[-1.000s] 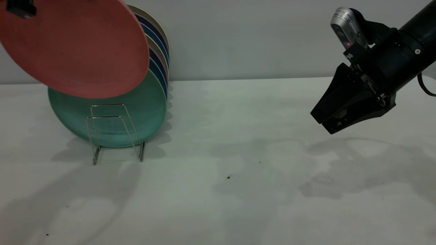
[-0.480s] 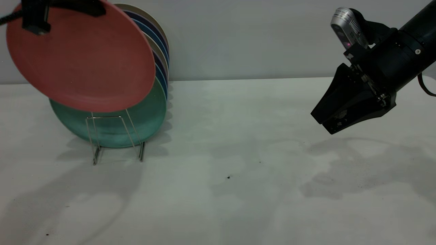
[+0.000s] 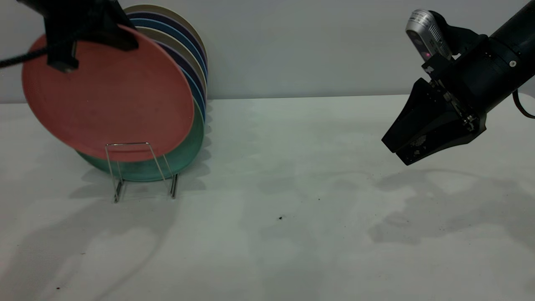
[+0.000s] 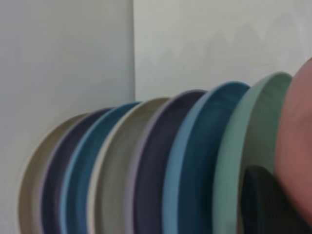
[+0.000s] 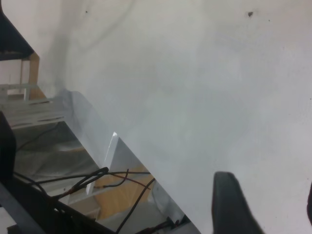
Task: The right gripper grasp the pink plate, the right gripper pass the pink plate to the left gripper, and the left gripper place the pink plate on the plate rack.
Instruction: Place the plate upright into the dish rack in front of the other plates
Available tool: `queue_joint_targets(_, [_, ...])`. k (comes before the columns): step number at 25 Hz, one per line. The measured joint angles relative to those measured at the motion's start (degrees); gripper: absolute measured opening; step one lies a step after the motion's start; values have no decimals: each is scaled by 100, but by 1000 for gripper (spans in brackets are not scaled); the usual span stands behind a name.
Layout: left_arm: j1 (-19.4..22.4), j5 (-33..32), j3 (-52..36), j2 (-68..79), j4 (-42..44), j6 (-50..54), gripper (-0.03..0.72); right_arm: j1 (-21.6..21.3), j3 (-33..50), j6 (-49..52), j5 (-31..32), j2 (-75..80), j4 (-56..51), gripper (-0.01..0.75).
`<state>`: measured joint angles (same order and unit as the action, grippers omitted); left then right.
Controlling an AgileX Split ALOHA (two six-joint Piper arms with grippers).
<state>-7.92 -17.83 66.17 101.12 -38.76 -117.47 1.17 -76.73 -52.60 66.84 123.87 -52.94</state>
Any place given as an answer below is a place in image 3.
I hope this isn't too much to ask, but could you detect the navy round plate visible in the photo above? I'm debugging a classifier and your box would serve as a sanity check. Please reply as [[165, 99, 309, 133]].
[[156, 41, 208, 104], [125, 11, 209, 65]]

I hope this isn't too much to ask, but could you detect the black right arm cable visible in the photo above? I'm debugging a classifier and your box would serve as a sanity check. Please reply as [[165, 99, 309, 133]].
[[513, 89, 535, 120]]

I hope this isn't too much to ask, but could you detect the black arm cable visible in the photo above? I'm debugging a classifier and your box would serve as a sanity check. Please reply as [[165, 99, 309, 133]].
[[0, 45, 49, 69], [513, 89, 535, 120]]

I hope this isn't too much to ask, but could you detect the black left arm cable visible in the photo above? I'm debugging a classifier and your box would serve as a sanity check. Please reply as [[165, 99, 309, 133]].
[[0, 45, 49, 69]]

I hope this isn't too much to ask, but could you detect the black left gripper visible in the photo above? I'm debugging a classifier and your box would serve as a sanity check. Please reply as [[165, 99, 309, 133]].
[[17, 0, 140, 73]]

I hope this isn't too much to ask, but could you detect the green round plate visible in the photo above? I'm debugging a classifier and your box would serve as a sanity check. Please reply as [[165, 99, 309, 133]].
[[77, 98, 206, 183]]

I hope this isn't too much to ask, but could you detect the pink round plate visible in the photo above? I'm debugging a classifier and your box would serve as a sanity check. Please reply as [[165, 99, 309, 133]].
[[22, 24, 196, 163]]

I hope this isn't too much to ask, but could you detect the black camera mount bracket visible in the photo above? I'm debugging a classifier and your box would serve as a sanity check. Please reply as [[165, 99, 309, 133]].
[[430, 10, 488, 57]]

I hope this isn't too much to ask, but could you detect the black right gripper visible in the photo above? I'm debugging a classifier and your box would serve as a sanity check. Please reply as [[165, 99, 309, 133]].
[[382, 37, 520, 166]]

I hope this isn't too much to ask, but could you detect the metal wire plate rack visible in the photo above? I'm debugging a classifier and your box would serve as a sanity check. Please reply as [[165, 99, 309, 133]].
[[104, 142, 179, 204]]

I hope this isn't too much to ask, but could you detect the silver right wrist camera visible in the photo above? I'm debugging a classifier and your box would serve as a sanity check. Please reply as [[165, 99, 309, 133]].
[[405, 9, 454, 62]]

